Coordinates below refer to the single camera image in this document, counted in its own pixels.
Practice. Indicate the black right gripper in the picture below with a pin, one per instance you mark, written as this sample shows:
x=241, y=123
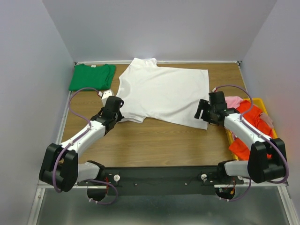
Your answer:
x=202, y=105

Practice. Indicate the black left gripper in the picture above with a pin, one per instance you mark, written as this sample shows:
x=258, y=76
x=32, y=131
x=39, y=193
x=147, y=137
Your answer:
x=120, y=116

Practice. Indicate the white t-shirt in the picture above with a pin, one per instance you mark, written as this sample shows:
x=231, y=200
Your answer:
x=163, y=93

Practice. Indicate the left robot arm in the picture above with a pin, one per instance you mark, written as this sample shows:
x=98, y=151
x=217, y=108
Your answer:
x=60, y=167

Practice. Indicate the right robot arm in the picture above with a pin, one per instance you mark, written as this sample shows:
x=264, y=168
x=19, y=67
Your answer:
x=267, y=159

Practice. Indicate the pink t-shirt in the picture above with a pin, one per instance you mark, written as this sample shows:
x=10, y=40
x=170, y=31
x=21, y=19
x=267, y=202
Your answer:
x=233, y=101

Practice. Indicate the folded green t-shirt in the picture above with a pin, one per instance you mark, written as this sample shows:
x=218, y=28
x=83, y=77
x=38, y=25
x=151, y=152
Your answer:
x=98, y=77

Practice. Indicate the orange t-shirt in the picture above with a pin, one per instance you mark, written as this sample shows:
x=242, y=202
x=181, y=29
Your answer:
x=253, y=114

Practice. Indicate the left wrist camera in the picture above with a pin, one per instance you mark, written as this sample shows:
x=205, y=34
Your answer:
x=106, y=94

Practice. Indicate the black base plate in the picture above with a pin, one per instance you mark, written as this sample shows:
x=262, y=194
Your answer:
x=171, y=180

